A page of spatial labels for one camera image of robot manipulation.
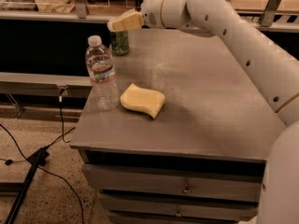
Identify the top drawer metal handle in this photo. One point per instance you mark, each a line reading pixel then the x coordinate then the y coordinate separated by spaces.
pixel 186 190

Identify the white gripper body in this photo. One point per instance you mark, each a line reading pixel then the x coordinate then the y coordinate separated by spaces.
pixel 150 13

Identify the green soda can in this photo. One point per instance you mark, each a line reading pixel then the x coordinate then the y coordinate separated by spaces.
pixel 120 42

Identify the grey metal frame rail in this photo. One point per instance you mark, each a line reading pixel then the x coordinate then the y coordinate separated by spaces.
pixel 284 20

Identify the grey drawer cabinet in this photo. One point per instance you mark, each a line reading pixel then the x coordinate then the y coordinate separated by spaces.
pixel 213 133

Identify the black floor bar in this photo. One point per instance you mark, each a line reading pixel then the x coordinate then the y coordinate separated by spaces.
pixel 37 159

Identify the drawer metal handle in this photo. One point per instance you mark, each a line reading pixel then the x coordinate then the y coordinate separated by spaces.
pixel 178 214
pixel 186 190

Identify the clear plastic water bottle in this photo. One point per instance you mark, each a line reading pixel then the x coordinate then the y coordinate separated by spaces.
pixel 101 69

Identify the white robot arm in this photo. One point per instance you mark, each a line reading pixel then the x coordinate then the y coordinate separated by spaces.
pixel 272 71

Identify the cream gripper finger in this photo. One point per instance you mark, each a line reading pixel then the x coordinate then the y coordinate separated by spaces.
pixel 128 21

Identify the yellow sponge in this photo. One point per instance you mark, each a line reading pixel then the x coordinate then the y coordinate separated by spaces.
pixel 143 100

